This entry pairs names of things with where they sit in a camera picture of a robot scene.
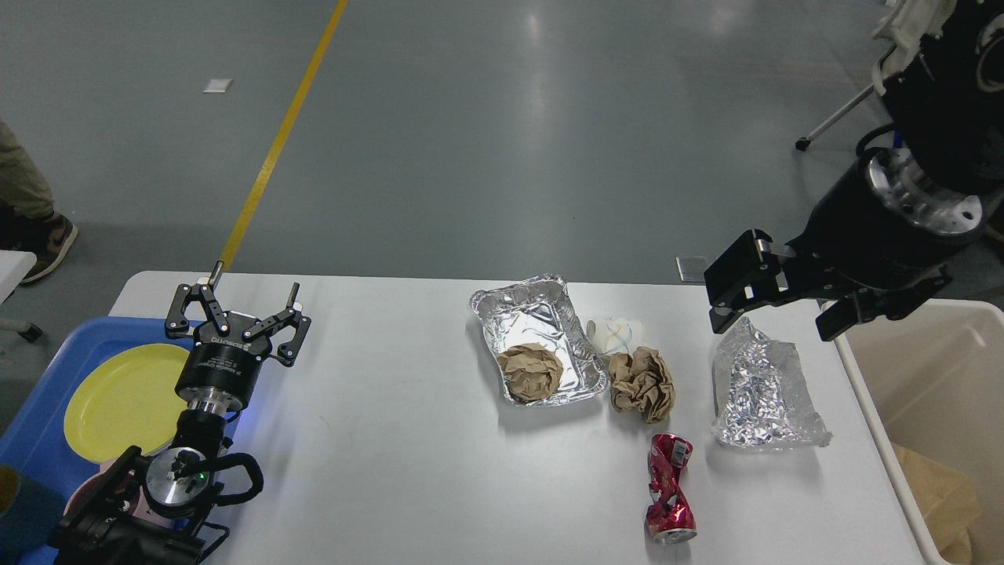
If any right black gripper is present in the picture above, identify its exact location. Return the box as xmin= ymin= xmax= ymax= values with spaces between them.
xmin=704 ymin=147 xmax=985 ymax=342

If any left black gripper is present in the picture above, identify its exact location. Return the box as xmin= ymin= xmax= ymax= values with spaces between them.
xmin=164 ymin=261 xmax=312 ymax=413

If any yellow plate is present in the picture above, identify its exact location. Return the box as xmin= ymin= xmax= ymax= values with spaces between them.
xmin=64 ymin=344 xmax=189 ymax=464

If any aluminium foil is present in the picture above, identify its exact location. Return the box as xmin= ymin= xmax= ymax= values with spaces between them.
xmin=711 ymin=317 xmax=832 ymax=453

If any brown paper bag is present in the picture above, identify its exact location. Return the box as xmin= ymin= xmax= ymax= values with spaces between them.
xmin=892 ymin=443 xmax=983 ymax=564

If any pink mug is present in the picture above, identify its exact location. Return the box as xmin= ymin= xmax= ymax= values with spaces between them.
xmin=64 ymin=459 xmax=128 ymax=517

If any dark teal mug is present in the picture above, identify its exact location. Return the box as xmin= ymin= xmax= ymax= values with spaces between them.
xmin=1 ymin=465 xmax=66 ymax=564

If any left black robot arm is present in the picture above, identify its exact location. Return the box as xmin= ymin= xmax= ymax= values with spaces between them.
xmin=48 ymin=261 xmax=311 ymax=564

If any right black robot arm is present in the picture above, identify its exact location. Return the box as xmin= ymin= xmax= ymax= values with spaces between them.
xmin=704 ymin=1 xmax=1002 ymax=341

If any metal floor plate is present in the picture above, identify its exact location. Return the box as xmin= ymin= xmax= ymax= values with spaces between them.
xmin=675 ymin=255 xmax=711 ymax=285

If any beige plastic bin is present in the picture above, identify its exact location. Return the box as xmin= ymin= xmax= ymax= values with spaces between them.
xmin=835 ymin=299 xmax=1003 ymax=564

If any crumpled brown paper wad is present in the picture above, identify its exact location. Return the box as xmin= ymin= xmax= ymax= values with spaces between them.
xmin=607 ymin=346 xmax=677 ymax=425

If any blue plastic tray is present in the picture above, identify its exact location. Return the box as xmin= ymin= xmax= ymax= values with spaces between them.
xmin=0 ymin=316 xmax=264 ymax=565

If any white side table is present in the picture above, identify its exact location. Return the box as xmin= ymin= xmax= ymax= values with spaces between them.
xmin=1 ymin=250 xmax=43 ymax=343

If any person in khaki trousers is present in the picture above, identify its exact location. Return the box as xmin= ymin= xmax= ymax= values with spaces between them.
xmin=1 ymin=122 xmax=79 ymax=286

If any crushed red can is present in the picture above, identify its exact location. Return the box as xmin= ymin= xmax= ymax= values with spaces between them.
xmin=646 ymin=433 xmax=698 ymax=545

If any white office chair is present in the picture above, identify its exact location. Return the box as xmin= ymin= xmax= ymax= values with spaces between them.
xmin=794 ymin=1 xmax=957 ymax=151

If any aluminium foil tray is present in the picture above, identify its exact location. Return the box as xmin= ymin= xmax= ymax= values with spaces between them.
xmin=470 ymin=273 xmax=609 ymax=406

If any crumpled brown paper ball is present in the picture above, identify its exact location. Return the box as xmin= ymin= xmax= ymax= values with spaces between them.
xmin=496 ymin=343 xmax=566 ymax=403

